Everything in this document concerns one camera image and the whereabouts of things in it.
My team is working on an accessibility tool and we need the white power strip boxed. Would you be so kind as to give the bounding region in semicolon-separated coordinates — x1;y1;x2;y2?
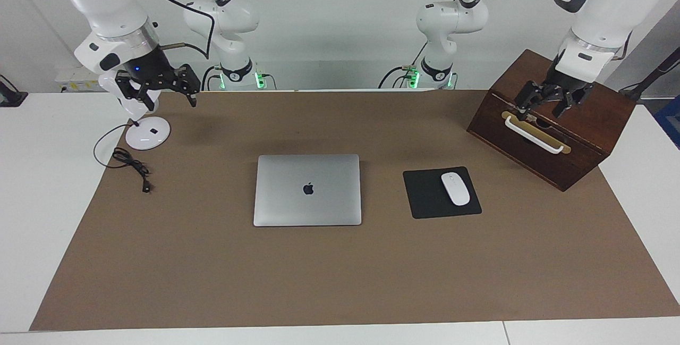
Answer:
55;66;100;93

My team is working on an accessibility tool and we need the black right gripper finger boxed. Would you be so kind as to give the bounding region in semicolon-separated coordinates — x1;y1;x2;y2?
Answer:
115;71;158;113
171;64;202;108

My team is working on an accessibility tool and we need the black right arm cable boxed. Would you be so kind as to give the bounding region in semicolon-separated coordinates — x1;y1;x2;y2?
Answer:
125;0;216;60

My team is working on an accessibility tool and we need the silver apple laptop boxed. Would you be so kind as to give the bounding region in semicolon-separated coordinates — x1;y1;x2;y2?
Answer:
253;154;362;227

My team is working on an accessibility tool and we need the white box handle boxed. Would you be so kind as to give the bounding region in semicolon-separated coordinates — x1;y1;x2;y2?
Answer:
504;115;565;154

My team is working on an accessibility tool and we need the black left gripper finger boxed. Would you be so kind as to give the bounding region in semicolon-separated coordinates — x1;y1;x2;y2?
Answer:
513;81;551;122
552;92;583;119

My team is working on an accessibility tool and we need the black stand pole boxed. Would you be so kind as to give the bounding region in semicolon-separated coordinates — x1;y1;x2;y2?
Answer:
619;47;680;102

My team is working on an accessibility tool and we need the black mouse pad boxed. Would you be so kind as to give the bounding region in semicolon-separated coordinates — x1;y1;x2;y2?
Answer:
403;166;482;220

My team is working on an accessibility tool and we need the brown table mat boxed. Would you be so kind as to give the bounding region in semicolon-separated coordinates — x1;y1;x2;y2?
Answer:
29;90;680;331

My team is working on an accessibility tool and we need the black clamp mount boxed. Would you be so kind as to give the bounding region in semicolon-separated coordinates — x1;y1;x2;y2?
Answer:
0;75;28;107

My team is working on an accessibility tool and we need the white desk lamp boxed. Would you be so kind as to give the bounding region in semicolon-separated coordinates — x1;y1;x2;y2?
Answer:
98;71;171;150

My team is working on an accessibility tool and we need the black lamp power cable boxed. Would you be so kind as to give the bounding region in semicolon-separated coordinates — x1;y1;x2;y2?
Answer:
93;121;152;194

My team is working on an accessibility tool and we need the white computer mouse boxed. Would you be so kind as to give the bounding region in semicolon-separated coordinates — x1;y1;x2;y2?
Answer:
441;172;471;206

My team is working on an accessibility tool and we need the black base cable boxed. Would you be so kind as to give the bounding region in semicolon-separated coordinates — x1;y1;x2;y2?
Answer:
378;66;414;89
201;65;221;91

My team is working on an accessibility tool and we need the dark brown wooden box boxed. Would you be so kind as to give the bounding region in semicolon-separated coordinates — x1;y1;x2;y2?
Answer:
467;49;636;192

